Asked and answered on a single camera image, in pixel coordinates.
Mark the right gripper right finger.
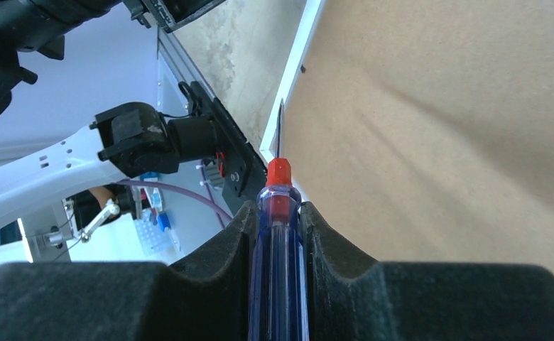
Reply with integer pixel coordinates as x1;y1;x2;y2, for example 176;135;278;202
300;202;386;340

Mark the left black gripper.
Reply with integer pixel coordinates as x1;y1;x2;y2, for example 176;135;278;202
122;0;225;33

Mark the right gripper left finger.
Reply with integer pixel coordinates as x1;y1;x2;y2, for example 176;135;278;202
166;200;258;341

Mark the blue handled screwdriver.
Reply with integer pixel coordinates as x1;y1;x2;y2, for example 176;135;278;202
248;102;310;340

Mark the white picture frame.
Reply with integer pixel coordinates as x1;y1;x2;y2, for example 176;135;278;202
276;1;554;273

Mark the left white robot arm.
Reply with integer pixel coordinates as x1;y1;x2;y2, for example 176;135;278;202
0;1;201;228

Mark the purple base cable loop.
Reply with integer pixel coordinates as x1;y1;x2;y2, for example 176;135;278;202
116;178;233;229

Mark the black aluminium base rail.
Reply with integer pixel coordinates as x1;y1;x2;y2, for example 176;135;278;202
158;31;266;213

